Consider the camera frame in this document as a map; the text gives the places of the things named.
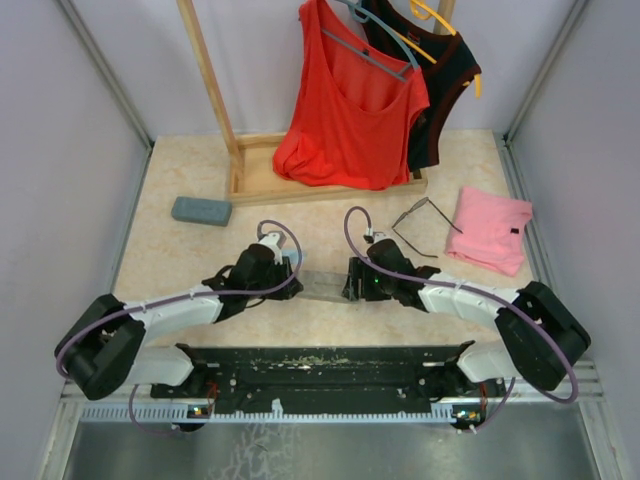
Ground grey glasses case green lining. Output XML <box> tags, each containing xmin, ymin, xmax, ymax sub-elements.
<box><xmin>297</xmin><ymin>270</ymin><xmax>349</xmax><ymax>303</ymax></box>

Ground light blue cleaning cloth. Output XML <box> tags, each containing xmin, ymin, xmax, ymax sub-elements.
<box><xmin>282</xmin><ymin>249</ymin><xmax>306</xmax><ymax>270</ymax></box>

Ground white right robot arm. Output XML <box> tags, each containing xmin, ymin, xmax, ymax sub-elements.
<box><xmin>346</xmin><ymin>232</ymin><xmax>591</xmax><ymax>404</ymax></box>

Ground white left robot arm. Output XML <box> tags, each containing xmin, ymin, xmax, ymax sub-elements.
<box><xmin>54</xmin><ymin>243</ymin><xmax>303</xmax><ymax>401</ymax></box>

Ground blue-grey glasses case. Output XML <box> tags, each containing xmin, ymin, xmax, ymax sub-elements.
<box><xmin>171</xmin><ymin>196</ymin><xmax>232</xmax><ymax>227</ymax></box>

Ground wooden clothes rack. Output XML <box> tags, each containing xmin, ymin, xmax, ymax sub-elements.
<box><xmin>175</xmin><ymin>0</ymin><xmax>457</xmax><ymax>205</ymax></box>

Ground folded pink t-shirt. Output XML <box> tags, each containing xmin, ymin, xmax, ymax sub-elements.
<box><xmin>444</xmin><ymin>186</ymin><xmax>533</xmax><ymax>277</ymax></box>

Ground red tank top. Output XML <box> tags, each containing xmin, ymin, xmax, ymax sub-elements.
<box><xmin>272</xmin><ymin>1</ymin><xmax>429</xmax><ymax>191</ymax></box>

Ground black maroon-trimmed tank top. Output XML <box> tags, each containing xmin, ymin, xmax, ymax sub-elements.
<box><xmin>365</xmin><ymin>1</ymin><xmax>482</xmax><ymax>171</ymax></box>

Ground grey clothes hanger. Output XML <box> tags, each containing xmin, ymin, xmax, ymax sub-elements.
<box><xmin>320</xmin><ymin>1</ymin><xmax>421</xmax><ymax>83</ymax></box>

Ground yellow clothes hanger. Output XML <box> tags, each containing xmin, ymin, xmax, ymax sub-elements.
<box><xmin>408</xmin><ymin>0</ymin><xmax>483</xmax><ymax>99</ymax></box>

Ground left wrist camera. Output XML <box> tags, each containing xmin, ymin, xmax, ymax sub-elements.
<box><xmin>258</xmin><ymin>231</ymin><xmax>287</xmax><ymax>255</ymax></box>

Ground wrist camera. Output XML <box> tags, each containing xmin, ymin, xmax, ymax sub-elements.
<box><xmin>258</xmin><ymin>231</ymin><xmax>287</xmax><ymax>255</ymax></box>
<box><xmin>363</xmin><ymin>227</ymin><xmax>389</xmax><ymax>245</ymax></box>

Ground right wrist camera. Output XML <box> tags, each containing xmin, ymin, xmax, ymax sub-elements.
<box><xmin>363</xmin><ymin>227</ymin><xmax>389</xmax><ymax>245</ymax></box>

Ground thin metal frame sunglasses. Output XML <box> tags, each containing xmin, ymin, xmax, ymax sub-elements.
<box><xmin>391</xmin><ymin>196</ymin><xmax>463</xmax><ymax>259</ymax></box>

